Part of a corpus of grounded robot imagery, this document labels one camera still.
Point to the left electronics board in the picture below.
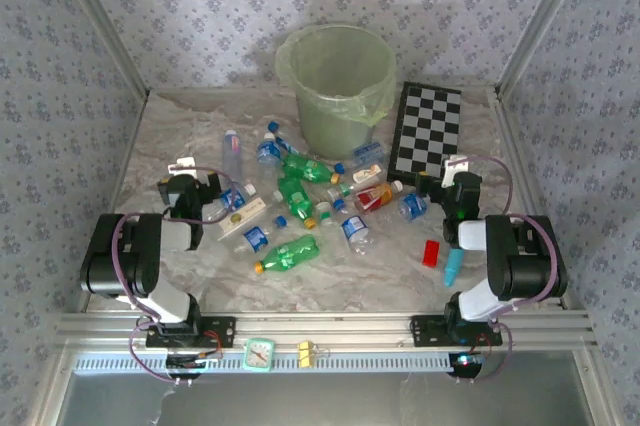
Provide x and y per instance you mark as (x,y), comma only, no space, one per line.
(186,363)

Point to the yellow binder clip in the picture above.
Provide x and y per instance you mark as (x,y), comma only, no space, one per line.
(305,353)

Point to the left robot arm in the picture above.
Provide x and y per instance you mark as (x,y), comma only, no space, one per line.
(150,256)

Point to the clear bottle red blue label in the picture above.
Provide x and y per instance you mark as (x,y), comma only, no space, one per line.
(231,153)

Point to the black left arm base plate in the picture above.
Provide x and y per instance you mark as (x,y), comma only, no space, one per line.
(222,333)

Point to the grey mesh bin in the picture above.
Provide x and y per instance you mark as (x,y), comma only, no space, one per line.
(330,136)

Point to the green plastic bin liner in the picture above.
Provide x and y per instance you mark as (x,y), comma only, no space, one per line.
(340,71)

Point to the bottle red orange label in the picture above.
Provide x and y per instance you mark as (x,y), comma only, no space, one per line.
(377,197)

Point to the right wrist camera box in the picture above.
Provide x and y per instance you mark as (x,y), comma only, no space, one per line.
(452,166)

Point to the aluminium mounting rail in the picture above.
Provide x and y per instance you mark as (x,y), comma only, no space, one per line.
(325,331)

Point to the small bottle green label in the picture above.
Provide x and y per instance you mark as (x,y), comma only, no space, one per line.
(324,212)

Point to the blue label bottle white cap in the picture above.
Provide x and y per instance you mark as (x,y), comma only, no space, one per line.
(269,150)
(230,198)

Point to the small green clock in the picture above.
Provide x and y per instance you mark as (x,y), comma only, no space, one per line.
(259,354)

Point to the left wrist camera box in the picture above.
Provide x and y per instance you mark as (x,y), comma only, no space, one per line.
(181,165)

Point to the green bottle yellow cap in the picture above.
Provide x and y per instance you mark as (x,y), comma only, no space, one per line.
(295,198)
(287,253)

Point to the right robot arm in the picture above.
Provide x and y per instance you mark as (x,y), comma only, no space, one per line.
(520,256)

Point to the small bottle green cap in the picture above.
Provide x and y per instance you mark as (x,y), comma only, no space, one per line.
(341,191)

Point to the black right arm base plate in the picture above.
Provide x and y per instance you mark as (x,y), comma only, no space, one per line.
(425,331)

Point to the right electronics board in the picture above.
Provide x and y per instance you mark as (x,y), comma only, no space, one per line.
(465,363)

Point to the red block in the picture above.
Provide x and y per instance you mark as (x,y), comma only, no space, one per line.
(431,253)

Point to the white and wooden box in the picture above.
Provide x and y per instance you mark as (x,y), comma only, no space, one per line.
(241,218)

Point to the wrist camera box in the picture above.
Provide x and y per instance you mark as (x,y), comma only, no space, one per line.
(181,165)
(452,166)

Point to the black and white chessboard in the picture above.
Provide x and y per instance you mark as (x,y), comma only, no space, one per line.
(430,131)

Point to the electronics board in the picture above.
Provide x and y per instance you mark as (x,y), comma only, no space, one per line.
(186,363)
(465,363)

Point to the blue marker pen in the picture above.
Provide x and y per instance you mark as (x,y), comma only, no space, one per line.
(452,268)

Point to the aluminium frame post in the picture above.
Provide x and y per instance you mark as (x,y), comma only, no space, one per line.
(545,21)
(100,21)

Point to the slim bottle blue cap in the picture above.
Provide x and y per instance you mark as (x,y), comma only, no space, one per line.
(287,143)

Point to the crushed bottle blue label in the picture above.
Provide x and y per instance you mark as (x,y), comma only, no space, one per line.
(412,206)
(254,237)
(355,232)

